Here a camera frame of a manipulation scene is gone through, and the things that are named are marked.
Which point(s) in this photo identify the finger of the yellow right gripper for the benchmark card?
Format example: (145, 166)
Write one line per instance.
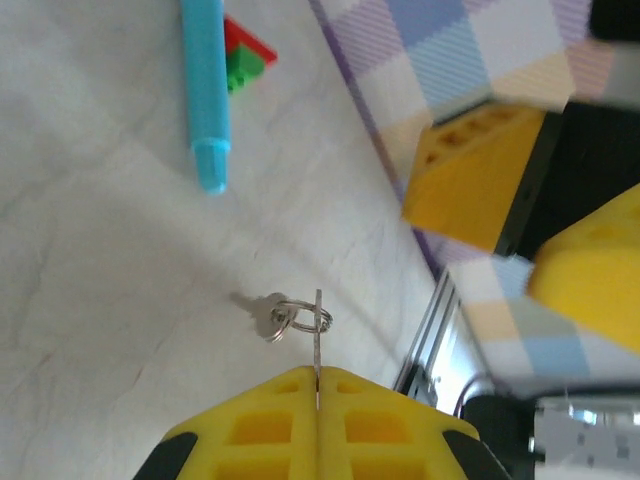
(465, 190)
(595, 280)

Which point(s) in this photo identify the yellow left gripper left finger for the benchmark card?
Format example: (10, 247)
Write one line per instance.
(260, 430)

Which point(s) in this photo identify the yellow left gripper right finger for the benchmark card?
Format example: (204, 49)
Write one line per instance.
(380, 430)

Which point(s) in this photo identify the silver key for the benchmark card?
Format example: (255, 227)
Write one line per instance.
(318, 350)

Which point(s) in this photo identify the red and green toy brick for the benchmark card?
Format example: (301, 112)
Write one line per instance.
(252, 46)

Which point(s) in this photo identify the aluminium frame cross rail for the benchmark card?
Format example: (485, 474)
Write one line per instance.
(430, 340)

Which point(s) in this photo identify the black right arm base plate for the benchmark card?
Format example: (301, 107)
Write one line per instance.
(500, 435)

